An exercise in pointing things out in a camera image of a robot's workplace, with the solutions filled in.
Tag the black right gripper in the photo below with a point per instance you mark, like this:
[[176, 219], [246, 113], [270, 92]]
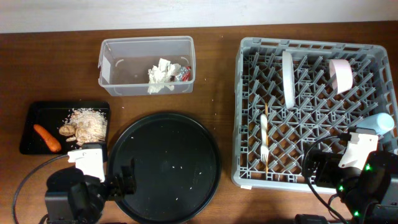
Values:
[[329, 162]]

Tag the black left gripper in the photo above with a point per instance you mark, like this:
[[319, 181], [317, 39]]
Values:
[[117, 190]]

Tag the orange carrot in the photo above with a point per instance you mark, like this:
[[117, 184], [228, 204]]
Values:
[[51, 142]]

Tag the brown ginger piece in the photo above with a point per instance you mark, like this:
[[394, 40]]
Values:
[[67, 130]]

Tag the light blue cup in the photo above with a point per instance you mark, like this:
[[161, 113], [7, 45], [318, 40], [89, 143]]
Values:
[[381, 123]]

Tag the white plastic fork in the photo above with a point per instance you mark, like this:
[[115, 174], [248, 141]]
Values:
[[263, 150]]

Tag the pink bowl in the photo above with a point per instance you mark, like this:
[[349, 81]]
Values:
[[341, 75]]

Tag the wooden chopstick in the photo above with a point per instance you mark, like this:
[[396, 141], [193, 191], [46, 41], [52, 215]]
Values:
[[267, 154]]

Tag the grey plate with food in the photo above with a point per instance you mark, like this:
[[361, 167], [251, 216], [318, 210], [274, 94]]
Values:
[[288, 79]]

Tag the white tissue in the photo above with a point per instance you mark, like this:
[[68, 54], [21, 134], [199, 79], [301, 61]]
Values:
[[162, 74]]

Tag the red foil wrapper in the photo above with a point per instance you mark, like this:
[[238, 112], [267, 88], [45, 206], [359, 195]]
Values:
[[183, 74]]

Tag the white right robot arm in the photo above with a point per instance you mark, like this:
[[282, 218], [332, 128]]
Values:
[[366, 210]]

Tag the grey plastic dishwasher rack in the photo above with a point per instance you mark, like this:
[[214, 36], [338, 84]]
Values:
[[318, 111]]

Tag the pile of rice and shells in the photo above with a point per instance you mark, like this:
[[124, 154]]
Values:
[[90, 126]]

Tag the black rectangular tray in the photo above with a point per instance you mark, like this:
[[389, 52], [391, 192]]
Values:
[[51, 115]]

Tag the round black tray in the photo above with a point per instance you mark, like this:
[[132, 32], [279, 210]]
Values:
[[177, 167]]

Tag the clear plastic bin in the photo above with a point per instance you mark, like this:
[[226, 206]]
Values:
[[125, 64]]

